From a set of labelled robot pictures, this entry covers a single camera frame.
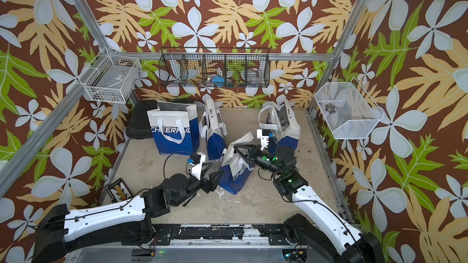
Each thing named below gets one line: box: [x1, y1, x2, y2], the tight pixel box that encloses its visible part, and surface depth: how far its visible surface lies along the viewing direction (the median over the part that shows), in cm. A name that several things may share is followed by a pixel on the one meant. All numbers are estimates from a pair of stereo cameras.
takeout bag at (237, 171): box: [218, 131, 255, 195], surface depth 75 cm
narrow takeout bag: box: [198, 93, 228, 161], surface depth 86 cm
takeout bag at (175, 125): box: [146, 99, 200, 156], surface depth 87 cm
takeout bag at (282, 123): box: [258, 98, 302, 155], surface depth 84 cm
